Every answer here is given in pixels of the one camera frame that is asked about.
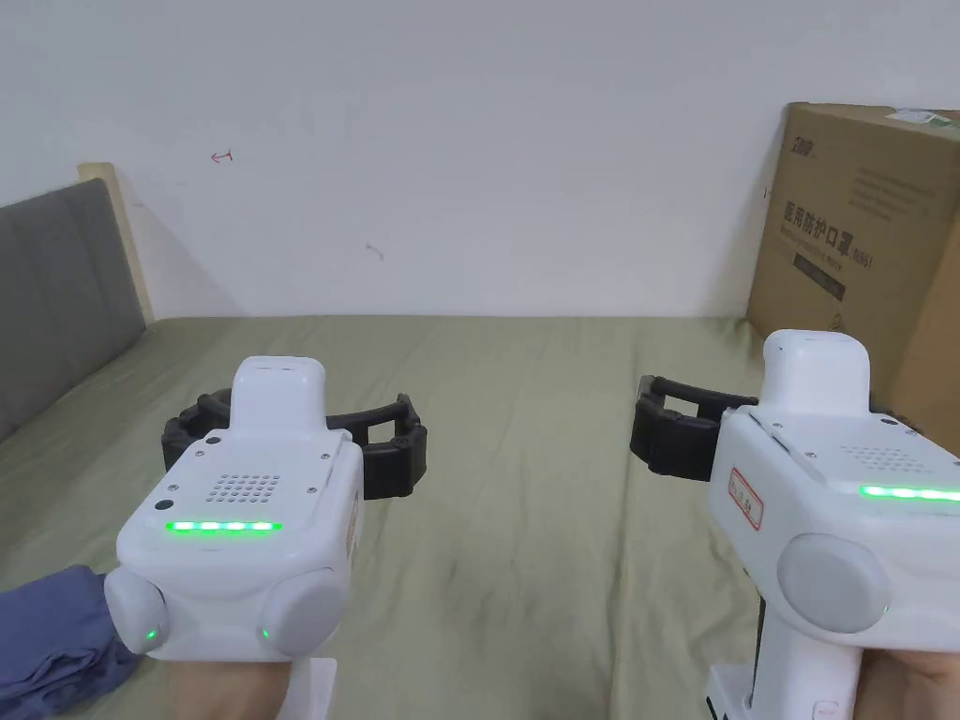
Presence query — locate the bed with pale green sheet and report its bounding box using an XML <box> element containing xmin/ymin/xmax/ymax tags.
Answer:
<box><xmin>0</xmin><ymin>313</ymin><xmax>960</xmax><ymax>720</ymax></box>

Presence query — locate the person's right hand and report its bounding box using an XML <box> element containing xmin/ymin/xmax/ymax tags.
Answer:
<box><xmin>847</xmin><ymin>648</ymin><xmax>960</xmax><ymax>720</ymax></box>

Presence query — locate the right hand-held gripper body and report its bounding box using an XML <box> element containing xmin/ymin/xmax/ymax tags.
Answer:
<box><xmin>704</xmin><ymin>327</ymin><xmax>960</xmax><ymax>720</ymax></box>

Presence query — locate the person's left hand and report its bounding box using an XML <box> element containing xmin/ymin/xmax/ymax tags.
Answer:
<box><xmin>168</xmin><ymin>653</ymin><xmax>293</xmax><ymax>720</ymax></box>

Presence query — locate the blue garment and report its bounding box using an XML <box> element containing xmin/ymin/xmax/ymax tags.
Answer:
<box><xmin>0</xmin><ymin>563</ymin><xmax>143</xmax><ymax>720</ymax></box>

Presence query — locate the grey padded headboard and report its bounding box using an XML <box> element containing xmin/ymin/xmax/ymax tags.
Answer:
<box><xmin>0</xmin><ymin>160</ymin><xmax>157</xmax><ymax>445</ymax></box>

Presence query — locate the large brown cardboard carton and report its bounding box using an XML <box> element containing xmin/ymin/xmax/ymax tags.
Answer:
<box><xmin>745</xmin><ymin>100</ymin><xmax>960</xmax><ymax>455</ymax></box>

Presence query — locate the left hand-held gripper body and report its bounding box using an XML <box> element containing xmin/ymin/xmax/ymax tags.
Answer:
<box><xmin>103</xmin><ymin>355</ymin><xmax>367</xmax><ymax>720</ymax></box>

